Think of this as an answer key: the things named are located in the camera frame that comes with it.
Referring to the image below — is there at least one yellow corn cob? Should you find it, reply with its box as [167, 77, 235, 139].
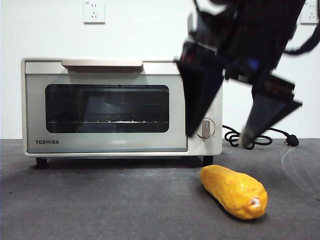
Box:
[200, 164, 269, 220]

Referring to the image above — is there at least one oven door with glass window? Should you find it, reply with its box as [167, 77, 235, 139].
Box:
[24, 59, 189, 153]

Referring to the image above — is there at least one cream oven knob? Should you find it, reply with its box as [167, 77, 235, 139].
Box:
[196, 118, 216, 139]

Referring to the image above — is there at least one cream Toshiba toaster oven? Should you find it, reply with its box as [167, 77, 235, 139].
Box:
[20, 56, 223, 169]

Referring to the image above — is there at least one black power cable with plug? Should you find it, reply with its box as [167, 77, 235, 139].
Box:
[221, 124, 300, 149]

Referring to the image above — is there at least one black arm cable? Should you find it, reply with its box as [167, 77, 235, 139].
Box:
[284, 29, 318, 56]

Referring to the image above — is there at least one white wall socket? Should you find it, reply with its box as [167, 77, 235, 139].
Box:
[299, 1, 320, 25]
[83, 0, 106, 25]

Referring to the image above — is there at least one metal wire oven rack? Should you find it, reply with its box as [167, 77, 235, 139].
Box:
[47, 119, 168, 125]

